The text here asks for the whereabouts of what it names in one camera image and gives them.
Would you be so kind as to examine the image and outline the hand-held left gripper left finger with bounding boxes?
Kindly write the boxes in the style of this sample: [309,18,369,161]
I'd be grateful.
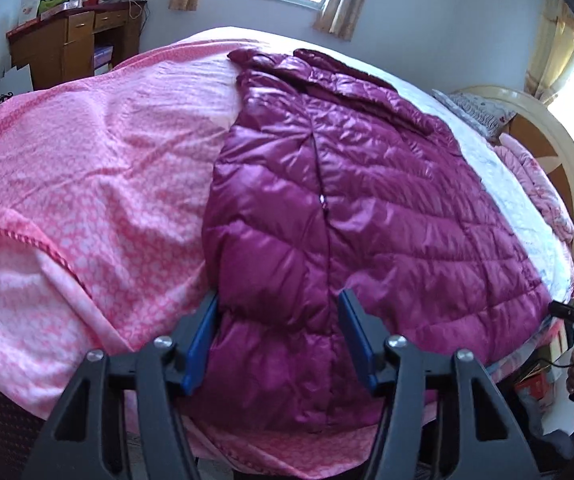
[21,290,219,480]

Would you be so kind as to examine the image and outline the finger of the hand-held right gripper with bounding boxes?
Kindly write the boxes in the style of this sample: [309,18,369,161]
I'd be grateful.
[548,301,574,328]

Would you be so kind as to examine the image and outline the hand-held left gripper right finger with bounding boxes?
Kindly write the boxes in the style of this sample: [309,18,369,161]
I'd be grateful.
[338,289,542,480]

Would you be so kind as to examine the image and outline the purple down jacket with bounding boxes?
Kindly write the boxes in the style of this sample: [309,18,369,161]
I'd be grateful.
[182,47,552,433]

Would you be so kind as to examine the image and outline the red plastic bag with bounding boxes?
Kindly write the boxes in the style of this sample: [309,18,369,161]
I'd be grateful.
[514,365,554,402]

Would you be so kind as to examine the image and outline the pink folded quilt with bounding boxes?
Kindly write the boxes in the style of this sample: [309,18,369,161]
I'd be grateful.
[497,132,574,238]

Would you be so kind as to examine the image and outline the bed with patterned sheet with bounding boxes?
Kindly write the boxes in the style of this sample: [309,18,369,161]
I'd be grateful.
[0,25,574,480]

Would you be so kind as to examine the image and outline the wooden headboard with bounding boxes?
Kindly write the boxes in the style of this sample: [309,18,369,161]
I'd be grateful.
[449,85,574,281]

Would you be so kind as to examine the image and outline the patterned pillow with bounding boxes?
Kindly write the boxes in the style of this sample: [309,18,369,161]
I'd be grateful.
[432,89,518,141]

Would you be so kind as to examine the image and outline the pink patterned blanket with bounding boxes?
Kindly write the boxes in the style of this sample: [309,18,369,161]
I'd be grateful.
[0,35,438,480]

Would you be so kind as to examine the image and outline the yellow curtain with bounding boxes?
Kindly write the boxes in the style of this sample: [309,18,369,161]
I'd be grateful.
[523,0,574,106]

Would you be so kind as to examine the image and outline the stack of boxes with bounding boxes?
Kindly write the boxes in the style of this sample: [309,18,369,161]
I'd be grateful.
[92,45,114,73]

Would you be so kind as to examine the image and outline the white paper bag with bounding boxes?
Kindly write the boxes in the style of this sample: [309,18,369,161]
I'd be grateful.
[0,64,33,106]

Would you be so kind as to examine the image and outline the wooden desk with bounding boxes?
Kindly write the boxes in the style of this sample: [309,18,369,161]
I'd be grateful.
[6,1,147,92]

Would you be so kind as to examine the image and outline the white carton box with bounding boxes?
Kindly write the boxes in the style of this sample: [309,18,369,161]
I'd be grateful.
[18,0,42,23]

